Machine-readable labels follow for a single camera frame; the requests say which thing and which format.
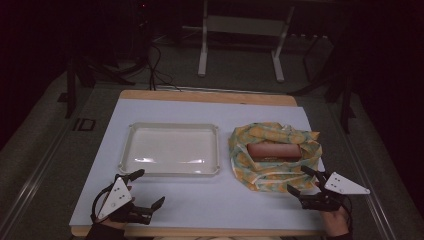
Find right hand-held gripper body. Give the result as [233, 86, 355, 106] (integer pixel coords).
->
[299, 171, 372, 213]

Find person's right hand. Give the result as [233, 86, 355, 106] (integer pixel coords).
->
[319, 203, 351, 238]

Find black floor bracket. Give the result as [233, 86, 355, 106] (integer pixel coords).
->
[73, 117, 97, 132]

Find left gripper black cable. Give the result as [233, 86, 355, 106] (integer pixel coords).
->
[90, 182, 118, 224]

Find brown rectangular box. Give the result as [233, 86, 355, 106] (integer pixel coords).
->
[246, 142, 304, 163]

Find black floor cables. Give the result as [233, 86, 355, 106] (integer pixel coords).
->
[146, 43, 181, 92]

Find person's left hand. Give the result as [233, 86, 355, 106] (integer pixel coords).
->
[105, 194, 138, 231]

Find black metal stand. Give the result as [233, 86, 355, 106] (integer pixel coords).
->
[64, 56, 136, 119]
[288, 36, 356, 134]

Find white table sheet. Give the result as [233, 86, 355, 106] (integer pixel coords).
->
[69, 98, 329, 232]

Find white plastic tray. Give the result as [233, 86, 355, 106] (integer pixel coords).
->
[118, 122, 222, 177]

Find white metal stand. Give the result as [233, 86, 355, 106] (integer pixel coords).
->
[182, 0, 296, 83]

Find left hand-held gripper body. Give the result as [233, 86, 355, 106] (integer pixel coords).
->
[96, 173, 154, 226]

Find yellow patterned cloth bag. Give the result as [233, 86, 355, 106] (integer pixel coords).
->
[228, 121, 324, 193]

